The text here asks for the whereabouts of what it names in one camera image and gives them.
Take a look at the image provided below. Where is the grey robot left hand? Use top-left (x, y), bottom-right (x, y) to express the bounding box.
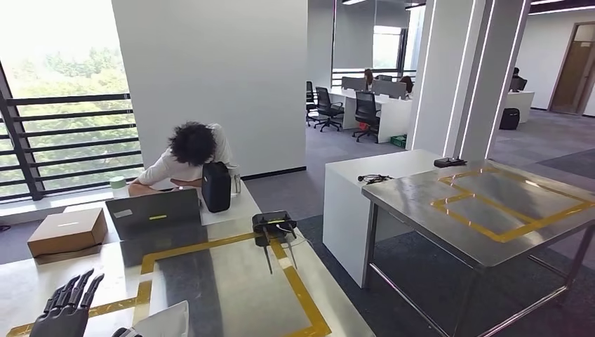
top-left (28, 268), bottom-right (142, 337)

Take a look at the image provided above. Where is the long white curved panel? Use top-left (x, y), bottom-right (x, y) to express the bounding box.
top-left (132, 300), bottom-right (191, 337)

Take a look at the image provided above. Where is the stainless steel workbench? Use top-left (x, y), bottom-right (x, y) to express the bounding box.
top-left (0, 218), bottom-right (375, 337)

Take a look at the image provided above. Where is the brown cardboard box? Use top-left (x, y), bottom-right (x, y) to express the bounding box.
top-left (27, 208), bottom-right (109, 265)

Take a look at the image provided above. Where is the grey laptop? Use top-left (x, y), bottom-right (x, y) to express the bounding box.
top-left (105, 188), bottom-right (202, 241)

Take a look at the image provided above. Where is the green lid cup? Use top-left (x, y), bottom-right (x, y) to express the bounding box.
top-left (109, 176), bottom-right (129, 199)

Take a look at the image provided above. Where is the black upright case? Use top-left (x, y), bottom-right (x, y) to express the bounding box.
top-left (201, 161), bottom-right (232, 214)

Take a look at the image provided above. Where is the black window railing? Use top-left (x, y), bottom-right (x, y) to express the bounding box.
top-left (0, 60), bottom-right (146, 204)

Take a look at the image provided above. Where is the clear glass cup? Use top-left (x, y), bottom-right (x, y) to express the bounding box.
top-left (229, 166), bottom-right (243, 196)

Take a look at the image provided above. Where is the black router with antennas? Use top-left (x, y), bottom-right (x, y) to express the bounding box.
top-left (251, 210), bottom-right (299, 276)

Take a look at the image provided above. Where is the large yellow tape rectangle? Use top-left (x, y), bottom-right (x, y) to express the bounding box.
top-left (139, 231), bottom-right (333, 337)

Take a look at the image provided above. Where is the white cabinet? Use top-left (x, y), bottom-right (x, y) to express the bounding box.
top-left (321, 148), bottom-right (443, 289)

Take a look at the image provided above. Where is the black office chair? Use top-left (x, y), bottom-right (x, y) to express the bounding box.
top-left (314, 86), bottom-right (347, 133)
top-left (352, 91), bottom-right (382, 144)
top-left (305, 81), bottom-right (320, 127)

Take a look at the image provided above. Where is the stainless steel table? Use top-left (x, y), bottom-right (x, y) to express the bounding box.
top-left (361, 159), bottom-right (595, 337)

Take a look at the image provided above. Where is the grey desk partition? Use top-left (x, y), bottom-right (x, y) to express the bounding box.
top-left (370, 79), bottom-right (408, 100)
top-left (340, 77), bottom-right (368, 92)

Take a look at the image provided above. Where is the white office desk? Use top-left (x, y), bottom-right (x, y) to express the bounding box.
top-left (503, 91), bottom-right (536, 125)
top-left (330, 86), bottom-right (413, 144)

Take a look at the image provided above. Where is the black remote controller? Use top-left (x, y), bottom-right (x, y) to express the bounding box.
top-left (433, 157), bottom-right (468, 169)

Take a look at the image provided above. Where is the black backpack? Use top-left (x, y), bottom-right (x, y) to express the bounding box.
top-left (498, 107), bottom-right (522, 131)

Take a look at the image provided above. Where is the brown door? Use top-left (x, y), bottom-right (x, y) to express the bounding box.
top-left (548, 20), bottom-right (595, 117)

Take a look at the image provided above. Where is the black coiled cable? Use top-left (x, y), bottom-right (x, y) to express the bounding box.
top-left (356, 173), bottom-right (394, 185)

